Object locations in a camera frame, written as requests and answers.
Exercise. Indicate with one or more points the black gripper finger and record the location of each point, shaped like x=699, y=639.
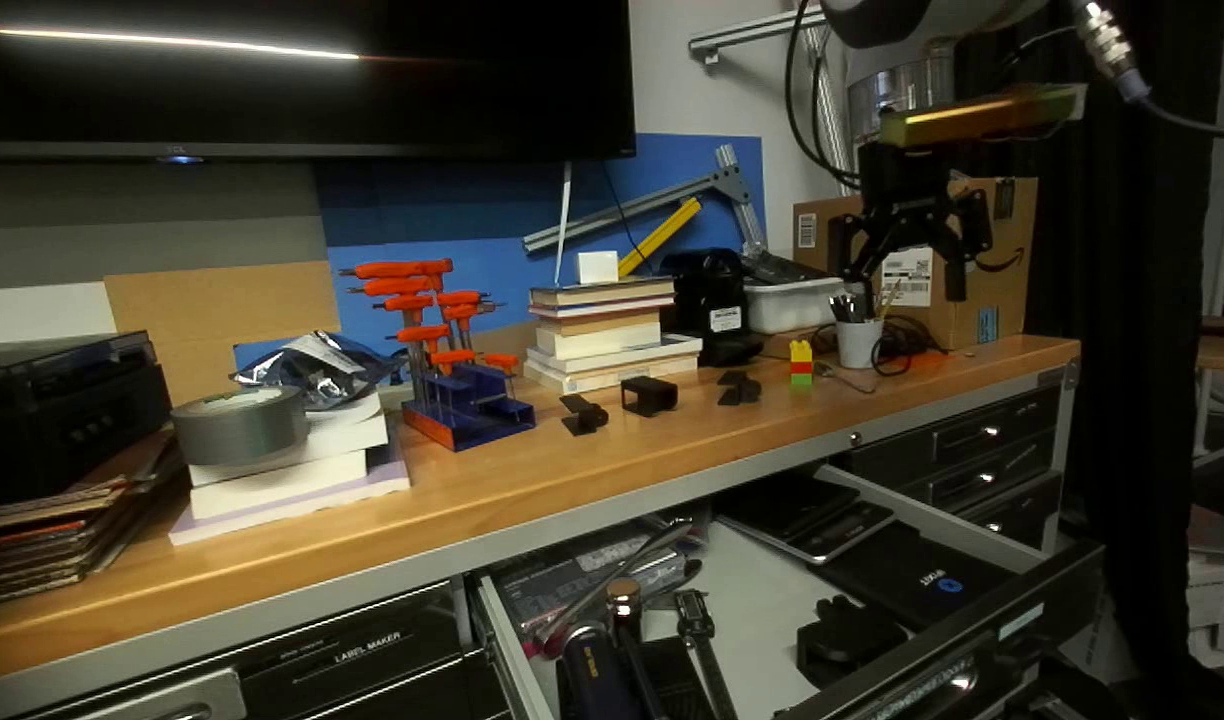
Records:
x=856, y=240
x=966, y=235

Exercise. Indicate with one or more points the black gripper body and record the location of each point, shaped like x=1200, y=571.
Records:
x=905, y=182

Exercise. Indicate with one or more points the black plastic bracket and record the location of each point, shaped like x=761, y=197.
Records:
x=736, y=388

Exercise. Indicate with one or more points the black rectangular block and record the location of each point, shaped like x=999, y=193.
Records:
x=651, y=398

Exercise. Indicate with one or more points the small black plastic clip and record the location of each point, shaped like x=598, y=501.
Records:
x=587, y=419

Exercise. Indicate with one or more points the grey metal tool drawer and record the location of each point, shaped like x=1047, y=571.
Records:
x=758, y=627

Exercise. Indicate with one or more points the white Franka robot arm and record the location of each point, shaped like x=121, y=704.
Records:
x=894, y=93

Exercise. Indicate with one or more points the black closed drawer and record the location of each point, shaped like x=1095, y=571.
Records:
x=1012, y=466
x=1024, y=512
x=999, y=421

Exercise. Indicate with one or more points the black labelled drawer front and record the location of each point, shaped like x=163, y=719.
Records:
x=356, y=645
x=426, y=693

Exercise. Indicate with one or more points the grey drawer front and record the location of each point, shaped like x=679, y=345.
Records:
x=175, y=699

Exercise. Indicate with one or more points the white plastic bin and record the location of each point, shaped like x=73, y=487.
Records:
x=786, y=304

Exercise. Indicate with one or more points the white cup with pens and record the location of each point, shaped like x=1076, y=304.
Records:
x=856, y=345

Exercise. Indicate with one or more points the grey metal rod tool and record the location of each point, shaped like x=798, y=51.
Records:
x=744, y=213

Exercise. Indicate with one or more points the colourful toy blocks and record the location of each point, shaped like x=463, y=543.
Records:
x=803, y=357

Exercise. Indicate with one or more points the black device white label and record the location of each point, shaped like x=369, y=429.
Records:
x=699, y=286

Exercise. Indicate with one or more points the yellow ruler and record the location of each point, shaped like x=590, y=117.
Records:
x=663, y=237

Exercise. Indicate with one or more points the long aluminium bar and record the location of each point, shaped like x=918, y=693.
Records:
x=636, y=204

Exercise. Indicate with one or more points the black curtain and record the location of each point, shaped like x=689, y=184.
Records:
x=1134, y=402

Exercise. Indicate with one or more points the small white card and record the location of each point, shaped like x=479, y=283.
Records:
x=598, y=265

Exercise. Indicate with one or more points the thin dark cover book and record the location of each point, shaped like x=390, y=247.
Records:
x=598, y=295

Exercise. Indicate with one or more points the stack of books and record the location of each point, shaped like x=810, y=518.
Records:
x=627, y=369

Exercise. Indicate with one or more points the thick cream book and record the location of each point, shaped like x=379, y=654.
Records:
x=598, y=336

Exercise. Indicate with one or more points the black digital scale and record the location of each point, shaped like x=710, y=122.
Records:
x=806, y=518

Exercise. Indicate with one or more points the thin white rod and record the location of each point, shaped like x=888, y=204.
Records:
x=565, y=203

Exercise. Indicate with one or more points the black flat electronic device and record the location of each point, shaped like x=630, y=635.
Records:
x=905, y=567

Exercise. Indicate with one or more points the blue backing board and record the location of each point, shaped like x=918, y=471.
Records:
x=479, y=213

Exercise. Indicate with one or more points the silver foil pouch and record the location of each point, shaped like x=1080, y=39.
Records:
x=647, y=562

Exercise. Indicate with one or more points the black rounded pouch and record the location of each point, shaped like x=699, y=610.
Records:
x=845, y=640

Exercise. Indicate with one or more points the blue hex key stand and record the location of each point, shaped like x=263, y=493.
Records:
x=485, y=419

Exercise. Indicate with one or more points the black flashlight silver head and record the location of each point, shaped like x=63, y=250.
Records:
x=621, y=601

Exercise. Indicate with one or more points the blue tool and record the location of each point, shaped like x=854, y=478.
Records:
x=594, y=683

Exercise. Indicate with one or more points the crumpled silver foil bag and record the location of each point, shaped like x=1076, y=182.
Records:
x=313, y=364

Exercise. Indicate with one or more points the large black monitor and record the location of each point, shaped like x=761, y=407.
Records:
x=306, y=93

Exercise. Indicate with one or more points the pale lilac board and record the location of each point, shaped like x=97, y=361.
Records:
x=295, y=518

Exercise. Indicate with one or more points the brown cardboard sheet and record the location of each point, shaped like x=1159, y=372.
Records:
x=212, y=322

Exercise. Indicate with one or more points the black electronic device stack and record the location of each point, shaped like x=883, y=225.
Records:
x=55, y=415

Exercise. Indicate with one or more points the stack of dark folders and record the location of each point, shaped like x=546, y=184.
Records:
x=55, y=534

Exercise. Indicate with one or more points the gold wrist camera bar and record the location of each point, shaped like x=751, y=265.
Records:
x=972, y=117

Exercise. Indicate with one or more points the silver wall rail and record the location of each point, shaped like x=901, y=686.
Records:
x=744, y=39

